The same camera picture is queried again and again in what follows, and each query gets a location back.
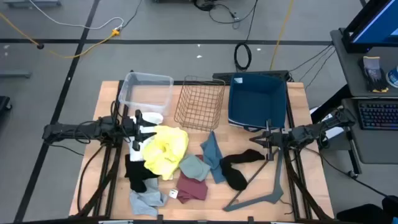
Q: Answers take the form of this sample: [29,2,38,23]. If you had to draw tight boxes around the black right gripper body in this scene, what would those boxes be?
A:
[265,119,294,162]

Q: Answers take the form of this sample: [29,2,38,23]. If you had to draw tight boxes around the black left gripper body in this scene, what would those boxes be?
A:
[123,109,144,152]

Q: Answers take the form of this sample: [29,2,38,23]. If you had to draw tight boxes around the white cloth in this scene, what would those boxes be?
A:
[128,111,164,162]

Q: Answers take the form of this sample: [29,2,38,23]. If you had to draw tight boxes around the yellow cloth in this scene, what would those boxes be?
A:
[142,125,190,181]

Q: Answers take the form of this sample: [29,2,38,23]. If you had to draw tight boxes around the black cloth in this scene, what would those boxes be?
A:
[124,154,161,194]

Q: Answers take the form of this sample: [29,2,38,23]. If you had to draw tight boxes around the black sock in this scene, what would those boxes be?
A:
[220,148,266,192]

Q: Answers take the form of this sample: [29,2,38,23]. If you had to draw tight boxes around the blue cloth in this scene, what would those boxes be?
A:
[200,130,227,184]

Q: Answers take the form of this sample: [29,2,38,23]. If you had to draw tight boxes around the sage green cloth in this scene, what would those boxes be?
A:
[179,154,211,182]

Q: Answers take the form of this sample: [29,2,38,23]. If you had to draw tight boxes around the light grey cloth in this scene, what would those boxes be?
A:
[129,177,169,218]

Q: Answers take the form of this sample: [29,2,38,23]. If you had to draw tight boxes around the maroon cloth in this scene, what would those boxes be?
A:
[169,154,208,205]

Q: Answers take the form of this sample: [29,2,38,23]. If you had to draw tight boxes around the clear plastic bin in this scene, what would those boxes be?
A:
[118,72,174,116]

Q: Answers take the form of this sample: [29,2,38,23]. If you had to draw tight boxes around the blue fabric bin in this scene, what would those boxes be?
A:
[228,72,287,133]

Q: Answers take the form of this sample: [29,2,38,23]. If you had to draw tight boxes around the grey V-shaped metal stand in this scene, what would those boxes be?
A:
[222,144,285,213]

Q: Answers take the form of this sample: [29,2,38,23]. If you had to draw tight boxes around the white paper sheet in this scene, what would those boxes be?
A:
[310,107,345,141]

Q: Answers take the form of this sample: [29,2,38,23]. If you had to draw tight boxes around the black backlit keyboard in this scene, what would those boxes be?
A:
[357,100,398,131]

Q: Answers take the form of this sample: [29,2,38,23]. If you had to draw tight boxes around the grey computer cart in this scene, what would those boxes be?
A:
[310,27,398,180]

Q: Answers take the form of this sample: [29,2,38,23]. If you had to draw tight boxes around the grey black work gloves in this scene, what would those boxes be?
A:
[358,55,389,93]

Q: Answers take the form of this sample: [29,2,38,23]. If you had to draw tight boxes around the grey floor bar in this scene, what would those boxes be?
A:
[0,70,32,79]

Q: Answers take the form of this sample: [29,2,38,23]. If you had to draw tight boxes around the white blue round container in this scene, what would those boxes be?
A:
[386,65,398,89]

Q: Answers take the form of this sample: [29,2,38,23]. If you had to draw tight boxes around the black object at floor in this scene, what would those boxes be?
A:
[0,95,12,113]

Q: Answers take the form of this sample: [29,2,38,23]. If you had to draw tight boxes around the computer monitor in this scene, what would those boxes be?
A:
[341,0,398,54]

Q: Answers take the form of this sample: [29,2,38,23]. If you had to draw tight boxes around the grey equipment base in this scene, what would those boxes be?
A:
[2,0,62,8]

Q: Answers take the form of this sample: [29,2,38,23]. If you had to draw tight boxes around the black aluminium table frame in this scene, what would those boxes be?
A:
[74,70,335,224]

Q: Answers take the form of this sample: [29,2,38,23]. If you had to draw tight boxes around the copper wire basket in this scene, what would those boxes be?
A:
[173,75,226,133]

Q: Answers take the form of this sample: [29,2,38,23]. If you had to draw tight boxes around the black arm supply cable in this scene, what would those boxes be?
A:
[76,144,105,214]

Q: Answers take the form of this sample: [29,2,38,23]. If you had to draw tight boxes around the coiled black cable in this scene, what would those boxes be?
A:
[233,0,259,73]

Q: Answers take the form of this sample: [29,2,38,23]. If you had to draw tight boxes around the yellow extension cord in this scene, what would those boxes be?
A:
[0,11,121,60]

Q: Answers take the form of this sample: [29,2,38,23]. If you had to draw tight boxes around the white floor cable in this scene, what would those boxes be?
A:
[29,0,125,31]

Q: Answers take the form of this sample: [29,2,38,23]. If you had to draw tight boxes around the yellow floor cable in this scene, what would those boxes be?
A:
[269,0,295,71]

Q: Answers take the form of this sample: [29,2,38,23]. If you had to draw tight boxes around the black floor cable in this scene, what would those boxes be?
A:
[303,146,386,197]

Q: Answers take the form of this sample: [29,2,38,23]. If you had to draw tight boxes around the black cable bundle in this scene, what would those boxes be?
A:
[192,0,249,30]

